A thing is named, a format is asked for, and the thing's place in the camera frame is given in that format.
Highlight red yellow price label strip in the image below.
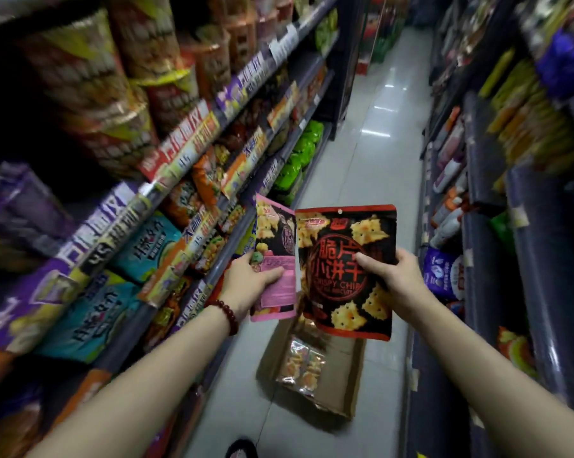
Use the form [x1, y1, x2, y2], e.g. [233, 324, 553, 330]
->
[138, 99, 222, 185]

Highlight grey store shelf unit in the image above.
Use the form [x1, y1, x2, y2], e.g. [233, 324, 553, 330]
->
[0, 0, 364, 458]

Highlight dark red bead bracelet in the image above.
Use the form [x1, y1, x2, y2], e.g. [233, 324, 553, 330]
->
[208, 300, 240, 336]

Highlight person's right forearm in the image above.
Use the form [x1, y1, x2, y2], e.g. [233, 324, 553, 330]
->
[396, 298, 574, 458]

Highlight dark blue store shelf unit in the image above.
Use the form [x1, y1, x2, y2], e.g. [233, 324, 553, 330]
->
[401, 0, 574, 458]

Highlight person's left hand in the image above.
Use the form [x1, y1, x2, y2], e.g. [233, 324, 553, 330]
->
[218, 253, 286, 325]

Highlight orange green snack packet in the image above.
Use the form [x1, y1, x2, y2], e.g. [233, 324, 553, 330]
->
[497, 326, 538, 378]

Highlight purple snack packets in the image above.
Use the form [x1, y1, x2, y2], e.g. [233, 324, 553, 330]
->
[0, 161, 79, 274]

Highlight row of green snack packets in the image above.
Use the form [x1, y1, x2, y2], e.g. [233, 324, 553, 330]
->
[273, 119, 325, 206]

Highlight clear wrapped cracker packs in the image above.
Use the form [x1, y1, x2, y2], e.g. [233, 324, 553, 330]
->
[276, 334, 327, 397]

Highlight white blue bag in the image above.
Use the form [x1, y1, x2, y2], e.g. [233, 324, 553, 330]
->
[422, 246, 465, 302]

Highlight person's left forearm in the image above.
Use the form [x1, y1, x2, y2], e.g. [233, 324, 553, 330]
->
[26, 304, 235, 458]

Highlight brown cardboard box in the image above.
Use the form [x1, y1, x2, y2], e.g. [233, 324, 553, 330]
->
[257, 314, 367, 420]

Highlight row of instant noodle cups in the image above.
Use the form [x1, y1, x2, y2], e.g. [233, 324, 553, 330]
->
[19, 0, 298, 179]

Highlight red display stand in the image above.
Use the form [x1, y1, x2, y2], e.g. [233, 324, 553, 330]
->
[356, 0, 389, 75]

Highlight blue plastic bag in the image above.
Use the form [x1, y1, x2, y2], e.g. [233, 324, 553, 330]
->
[534, 28, 574, 100]

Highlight stack of yellow packets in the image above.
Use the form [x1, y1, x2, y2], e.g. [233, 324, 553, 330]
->
[478, 46, 574, 174]

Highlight black red cracker packet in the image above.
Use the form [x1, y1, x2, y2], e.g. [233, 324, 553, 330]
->
[294, 204, 398, 342]

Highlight teal snack packet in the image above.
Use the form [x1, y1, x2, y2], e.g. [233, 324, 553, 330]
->
[109, 212, 183, 285]
[35, 271, 143, 366]

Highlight pink snack packet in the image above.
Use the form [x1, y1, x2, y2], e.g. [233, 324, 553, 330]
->
[250, 193, 298, 323]

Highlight row of white orange bottles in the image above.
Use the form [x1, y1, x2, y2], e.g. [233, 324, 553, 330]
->
[429, 107, 470, 250]

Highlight person's right hand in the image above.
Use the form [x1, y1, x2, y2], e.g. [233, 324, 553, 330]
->
[356, 247, 436, 325]

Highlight person's black shoe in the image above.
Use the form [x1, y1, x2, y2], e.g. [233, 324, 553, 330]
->
[225, 439, 259, 458]

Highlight orange snack packets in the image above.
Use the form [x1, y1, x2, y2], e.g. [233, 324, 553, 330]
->
[162, 143, 232, 230]

